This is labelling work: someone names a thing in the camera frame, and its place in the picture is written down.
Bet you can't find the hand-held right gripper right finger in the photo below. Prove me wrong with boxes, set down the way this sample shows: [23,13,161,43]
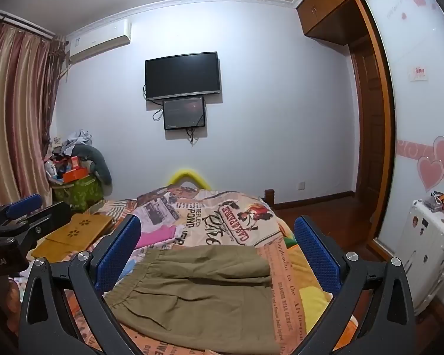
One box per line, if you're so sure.
[294,215,417,355]

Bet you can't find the grey plush pillow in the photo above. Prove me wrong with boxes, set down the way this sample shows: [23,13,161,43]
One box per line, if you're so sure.
[74,143,112,185]

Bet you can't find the wooden lap desk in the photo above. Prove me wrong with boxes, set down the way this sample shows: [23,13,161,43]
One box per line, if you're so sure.
[31,212,115,263]

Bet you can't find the small items on suitcase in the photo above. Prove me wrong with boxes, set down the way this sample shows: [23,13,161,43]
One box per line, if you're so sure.
[422,191,444,226]

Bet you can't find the white air conditioner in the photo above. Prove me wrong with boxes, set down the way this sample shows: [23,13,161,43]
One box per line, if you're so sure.
[67,18,132,63]

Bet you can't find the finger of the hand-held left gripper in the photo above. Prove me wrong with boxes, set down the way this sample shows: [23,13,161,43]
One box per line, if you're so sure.
[0,201,73,263]
[0,194,44,230]

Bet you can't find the bed with printed blanket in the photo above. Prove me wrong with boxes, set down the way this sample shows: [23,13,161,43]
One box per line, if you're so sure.
[7,187,356,355]

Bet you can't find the wooden overhead cabinet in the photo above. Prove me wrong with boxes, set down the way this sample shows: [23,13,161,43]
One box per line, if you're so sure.
[296,0,411,45]

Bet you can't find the large black wall television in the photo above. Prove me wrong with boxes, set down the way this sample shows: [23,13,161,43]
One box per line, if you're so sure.
[145,52,222,101]

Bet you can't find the striped red curtain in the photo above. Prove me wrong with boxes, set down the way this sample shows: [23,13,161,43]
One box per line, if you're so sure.
[0,18,67,211]

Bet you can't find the black hanging cable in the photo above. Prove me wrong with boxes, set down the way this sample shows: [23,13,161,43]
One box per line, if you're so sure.
[185,126,201,146]

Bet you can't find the green patterned storage box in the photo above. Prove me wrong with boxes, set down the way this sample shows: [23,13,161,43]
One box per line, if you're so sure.
[52,174,104,213]

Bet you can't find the small black wall monitor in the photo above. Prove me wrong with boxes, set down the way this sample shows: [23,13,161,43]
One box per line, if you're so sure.
[163,96,207,131]

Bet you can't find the orange box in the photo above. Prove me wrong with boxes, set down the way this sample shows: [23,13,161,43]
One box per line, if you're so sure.
[63,166,89,183]

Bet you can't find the white curtain rail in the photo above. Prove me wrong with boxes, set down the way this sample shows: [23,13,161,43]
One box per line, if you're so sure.
[0,9,56,39]

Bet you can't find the pile of clutter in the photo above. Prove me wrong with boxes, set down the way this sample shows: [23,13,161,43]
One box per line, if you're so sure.
[44,129,97,185]

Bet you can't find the brown wooden door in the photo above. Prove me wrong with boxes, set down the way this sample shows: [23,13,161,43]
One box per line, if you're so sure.
[350,37,385,237]

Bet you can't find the white heart-decorated wardrobe door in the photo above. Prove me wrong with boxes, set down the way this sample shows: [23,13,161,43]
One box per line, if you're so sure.
[357,0,444,263]

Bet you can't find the yellow foam tube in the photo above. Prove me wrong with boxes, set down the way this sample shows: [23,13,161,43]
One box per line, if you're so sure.
[166,169,213,193]

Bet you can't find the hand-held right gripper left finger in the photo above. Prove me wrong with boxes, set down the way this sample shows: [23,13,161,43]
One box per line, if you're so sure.
[18,214,143,355]

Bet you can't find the white suitcase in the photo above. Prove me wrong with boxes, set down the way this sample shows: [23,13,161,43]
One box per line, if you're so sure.
[390,198,444,313]

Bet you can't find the khaki pants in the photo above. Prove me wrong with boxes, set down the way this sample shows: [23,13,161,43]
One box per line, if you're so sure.
[103,245,282,354]

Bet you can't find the pink cloth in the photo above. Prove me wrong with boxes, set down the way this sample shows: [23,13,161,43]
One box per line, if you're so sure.
[133,224,177,250]

